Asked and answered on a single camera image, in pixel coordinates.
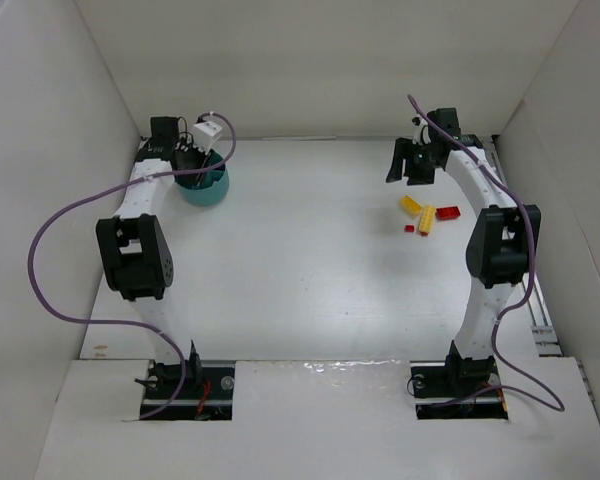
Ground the red large lego brick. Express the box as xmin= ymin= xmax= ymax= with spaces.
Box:
xmin=436 ymin=206 xmax=461 ymax=221

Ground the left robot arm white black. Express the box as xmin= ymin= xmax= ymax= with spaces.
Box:
xmin=96 ymin=115 xmax=223 ymax=366

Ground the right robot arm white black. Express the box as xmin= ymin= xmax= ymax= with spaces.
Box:
xmin=386 ymin=108 xmax=541 ymax=398

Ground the teal divided round container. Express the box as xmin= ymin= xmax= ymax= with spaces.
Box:
xmin=176 ymin=150 xmax=230 ymax=207

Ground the yellow lego brick upside down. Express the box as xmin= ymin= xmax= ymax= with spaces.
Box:
xmin=399 ymin=196 xmax=423 ymax=217

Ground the yellow long lego plate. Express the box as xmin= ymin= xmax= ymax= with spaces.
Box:
xmin=418 ymin=205 xmax=436 ymax=236

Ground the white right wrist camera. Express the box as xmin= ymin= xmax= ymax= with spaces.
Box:
xmin=411 ymin=115 xmax=431 ymax=145

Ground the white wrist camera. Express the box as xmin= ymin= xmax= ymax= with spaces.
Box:
xmin=189 ymin=117 xmax=223 ymax=153
xmin=411 ymin=115 xmax=431 ymax=145

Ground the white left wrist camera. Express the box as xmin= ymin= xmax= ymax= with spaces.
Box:
xmin=189 ymin=117 xmax=223 ymax=153

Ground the aluminium side rail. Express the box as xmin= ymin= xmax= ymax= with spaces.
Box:
xmin=484 ymin=135 xmax=564 ymax=357

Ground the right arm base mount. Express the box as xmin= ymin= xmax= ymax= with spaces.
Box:
xmin=407 ymin=358 xmax=508 ymax=420

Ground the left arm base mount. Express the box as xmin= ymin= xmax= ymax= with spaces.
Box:
xmin=135 ymin=361 xmax=236 ymax=422

